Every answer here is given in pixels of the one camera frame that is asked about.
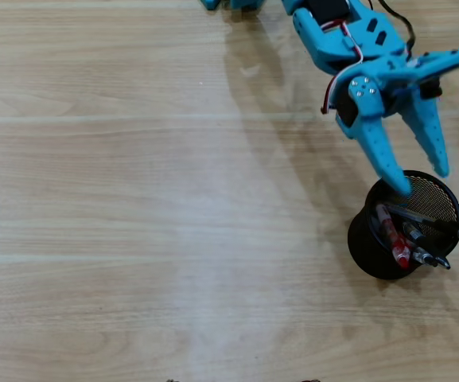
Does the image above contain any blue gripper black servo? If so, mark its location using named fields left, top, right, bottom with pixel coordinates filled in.
left=334, top=53, right=452, bottom=197

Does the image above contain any clear stick pen black grip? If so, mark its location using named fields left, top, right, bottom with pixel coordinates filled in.
left=383, top=203, right=459, bottom=244

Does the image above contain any clear retractable pen grey grip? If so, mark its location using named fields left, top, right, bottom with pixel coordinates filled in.
left=402, top=221, right=440, bottom=267

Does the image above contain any red retractable pen pale grip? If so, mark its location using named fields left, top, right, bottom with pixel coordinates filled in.
left=375, top=203, right=413, bottom=270

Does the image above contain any black retractable pen black grip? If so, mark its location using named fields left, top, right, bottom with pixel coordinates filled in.
left=411, top=245, right=452, bottom=271

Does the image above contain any black mesh pen holder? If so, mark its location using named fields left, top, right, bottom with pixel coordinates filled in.
left=347, top=170, right=459, bottom=281

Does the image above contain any red white servo cable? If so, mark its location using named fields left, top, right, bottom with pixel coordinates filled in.
left=319, top=19, right=365, bottom=115

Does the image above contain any dark camera cable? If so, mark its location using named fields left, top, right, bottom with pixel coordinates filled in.
left=379, top=0, right=417, bottom=60

